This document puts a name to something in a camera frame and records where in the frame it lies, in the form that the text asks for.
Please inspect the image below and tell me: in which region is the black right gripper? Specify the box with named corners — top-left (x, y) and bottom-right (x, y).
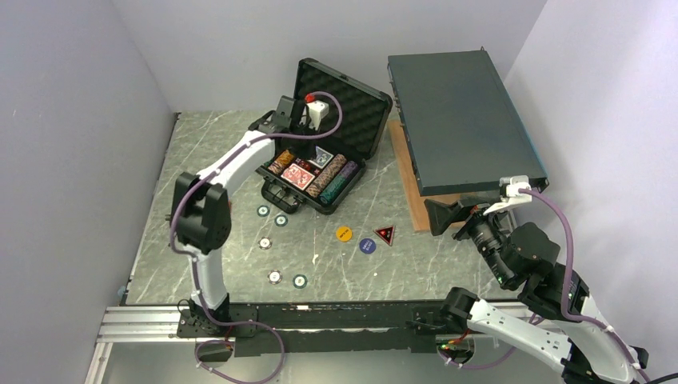
top-left (423, 192), bottom-right (512, 285)

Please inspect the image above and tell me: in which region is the red black all-in triangle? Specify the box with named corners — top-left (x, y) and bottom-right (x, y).
top-left (373, 225), bottom-right (396, 246)

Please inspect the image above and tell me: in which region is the blue small blind button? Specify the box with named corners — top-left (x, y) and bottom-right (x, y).
top-left (359, 238), bottom-right (377, 254)

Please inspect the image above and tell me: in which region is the yellow big blind button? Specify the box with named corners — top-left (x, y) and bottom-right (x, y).
top-left (335, 226), bottom-right (353, 242)

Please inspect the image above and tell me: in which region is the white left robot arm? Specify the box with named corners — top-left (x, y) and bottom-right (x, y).
top-left (169, 96), bottom-right (312, 336)

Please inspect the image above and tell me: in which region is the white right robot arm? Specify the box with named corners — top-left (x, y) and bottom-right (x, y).
top-left (425, 188), bottom-right (648, 383)

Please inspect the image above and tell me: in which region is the black poker set case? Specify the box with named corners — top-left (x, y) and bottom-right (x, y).
top-left (257, 58), bottom-right (393, 215)

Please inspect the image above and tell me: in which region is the orange yellow chip stack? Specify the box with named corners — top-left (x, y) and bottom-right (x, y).
top-left (267, 150), bottom-right (296, 175)

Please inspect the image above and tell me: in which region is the wooden board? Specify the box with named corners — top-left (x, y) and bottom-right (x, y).
top-left (386, 120), bottom-right (430, 232)

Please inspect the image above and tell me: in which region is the blue playing card deck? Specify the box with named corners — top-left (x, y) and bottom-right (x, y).
top-left (309, 146), bottom-right (334, 169)

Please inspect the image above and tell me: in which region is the red playing card deck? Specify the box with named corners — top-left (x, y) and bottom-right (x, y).
top-left (281, 164), bottom-right (316, 190)

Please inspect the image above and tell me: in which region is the brown blue chip row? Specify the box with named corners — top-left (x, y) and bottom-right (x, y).
top-left (306, 154), bottom-right (348, 198)

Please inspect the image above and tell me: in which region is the dark teal rack server box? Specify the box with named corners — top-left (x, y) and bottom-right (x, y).
top-left (387, 50), bottom-right (549, 197)

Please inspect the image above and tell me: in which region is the purple chip stack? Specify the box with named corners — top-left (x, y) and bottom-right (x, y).
top-left (337, 161), bottom-right (359, 180)

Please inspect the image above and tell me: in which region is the green chip stack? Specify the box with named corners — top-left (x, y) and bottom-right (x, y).
top-left (319, 175), bottom-right (349, 205)

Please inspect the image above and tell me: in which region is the teal poker chip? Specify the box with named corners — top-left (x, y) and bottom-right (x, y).
top-left (257, 205), bottom-right (270, 217)
top-left (292, 274), bottom-right (308, 289)
top-left (274, 214), bottom-right (289, 227)

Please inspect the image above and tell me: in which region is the white brown poker chip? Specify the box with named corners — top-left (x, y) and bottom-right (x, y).
top-left (268, 270), bottom-right (282, 285)
top-left (258, 237), bottom-right (272, 250)

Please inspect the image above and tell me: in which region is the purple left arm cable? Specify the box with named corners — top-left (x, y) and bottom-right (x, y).
top-left (169, 90), bottom-right (345, 384)

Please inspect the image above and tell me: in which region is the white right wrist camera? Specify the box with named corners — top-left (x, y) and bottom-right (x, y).
top-left (483, 175), bottom-right (532, 216)

